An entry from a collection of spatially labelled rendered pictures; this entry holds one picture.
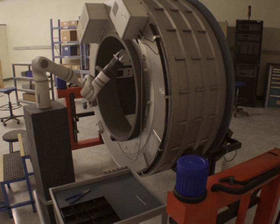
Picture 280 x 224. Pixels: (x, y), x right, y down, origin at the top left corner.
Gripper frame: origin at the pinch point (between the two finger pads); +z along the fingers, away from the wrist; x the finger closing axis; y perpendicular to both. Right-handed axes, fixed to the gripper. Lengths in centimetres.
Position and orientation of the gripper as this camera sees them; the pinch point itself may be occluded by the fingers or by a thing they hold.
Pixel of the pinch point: (124, 50)
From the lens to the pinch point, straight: 152.0
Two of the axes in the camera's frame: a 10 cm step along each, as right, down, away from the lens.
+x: -4.6, -2.3, -8.6
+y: 5.6, 6.8, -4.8
